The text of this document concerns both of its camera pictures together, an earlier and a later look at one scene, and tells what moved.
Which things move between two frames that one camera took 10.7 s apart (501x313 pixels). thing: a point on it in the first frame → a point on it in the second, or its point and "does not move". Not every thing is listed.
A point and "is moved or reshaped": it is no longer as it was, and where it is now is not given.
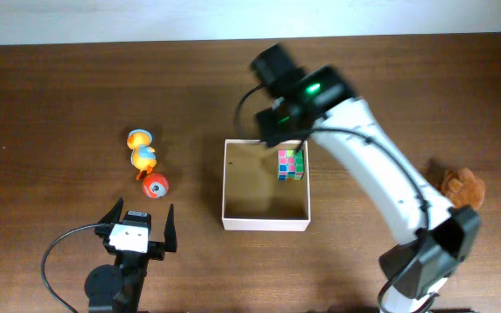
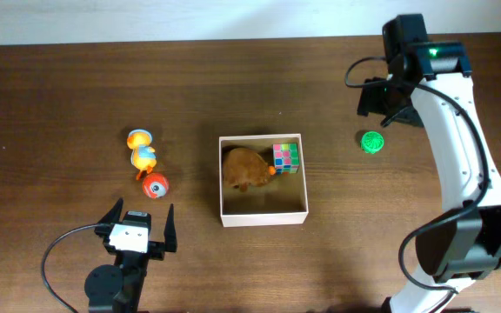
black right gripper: [270, 125] → [369, 101]
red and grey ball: [156, 185] does not move
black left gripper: [156, 250] does not move
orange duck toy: [143, 156] does not move
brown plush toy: [460, 187] is moved or reshaped
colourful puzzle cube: [290, 164] is moved or reshaped
